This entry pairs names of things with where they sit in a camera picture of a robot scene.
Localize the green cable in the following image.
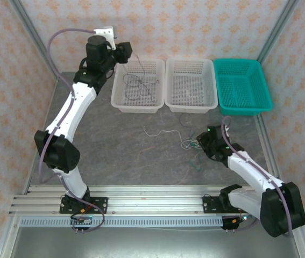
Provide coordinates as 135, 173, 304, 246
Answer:
188, 131, 203, 172

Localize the white cable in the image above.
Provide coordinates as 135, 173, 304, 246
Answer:
143, 126, 198, 150

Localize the white perforated plastic basket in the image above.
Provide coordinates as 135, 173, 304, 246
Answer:
164, 58, 219, 113
110, 58, 166, 114

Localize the teal perforated plastic basket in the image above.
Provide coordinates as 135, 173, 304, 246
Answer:
212, 58, 274, 117

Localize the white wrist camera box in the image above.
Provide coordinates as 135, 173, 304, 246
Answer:
93, 25, 118, 46

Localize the grey-purple left arm hose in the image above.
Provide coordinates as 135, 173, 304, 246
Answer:
38, 28, 107, 234

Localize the grey-purple arm hose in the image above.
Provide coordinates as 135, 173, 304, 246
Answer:
221, 115, 294, 238
38, 28, 107, 234

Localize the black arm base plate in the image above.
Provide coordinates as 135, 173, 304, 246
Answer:
59, 195, 109, 214
202, 195, 240, 214

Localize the aluminium frame post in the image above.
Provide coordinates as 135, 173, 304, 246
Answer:
257, 0, 300, 64
8, 0, 59, 80

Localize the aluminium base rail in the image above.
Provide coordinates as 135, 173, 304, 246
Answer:
9, 184, 280, 216

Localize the grey-purple right arm hose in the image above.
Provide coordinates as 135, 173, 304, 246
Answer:
221, 115, 294, 238

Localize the slotted grey cable duct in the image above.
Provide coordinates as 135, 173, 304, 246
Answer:
20, 217, 224, 228

